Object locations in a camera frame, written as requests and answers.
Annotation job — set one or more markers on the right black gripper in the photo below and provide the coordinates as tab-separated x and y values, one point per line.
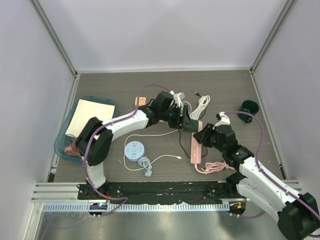
204	136

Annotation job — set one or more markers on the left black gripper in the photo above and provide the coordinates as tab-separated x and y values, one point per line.
177	122

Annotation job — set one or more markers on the dark green cube socket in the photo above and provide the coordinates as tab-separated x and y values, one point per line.
195	124

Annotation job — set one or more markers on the pink power strip with cable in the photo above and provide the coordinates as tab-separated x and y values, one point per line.
196	158

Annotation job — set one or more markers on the white power strip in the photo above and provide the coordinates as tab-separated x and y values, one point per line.
186	103

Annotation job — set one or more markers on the round blue power socket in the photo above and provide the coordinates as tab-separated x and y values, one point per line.
134	151

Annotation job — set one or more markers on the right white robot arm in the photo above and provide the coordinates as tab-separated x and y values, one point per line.
297	215

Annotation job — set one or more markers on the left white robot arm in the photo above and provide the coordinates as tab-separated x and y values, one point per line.
94	141

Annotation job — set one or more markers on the dark green mug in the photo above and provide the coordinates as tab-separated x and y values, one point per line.
250	107

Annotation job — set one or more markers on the teal plastic bin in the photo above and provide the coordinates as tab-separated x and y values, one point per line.
63	143

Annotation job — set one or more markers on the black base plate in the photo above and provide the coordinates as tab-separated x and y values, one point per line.
170	192

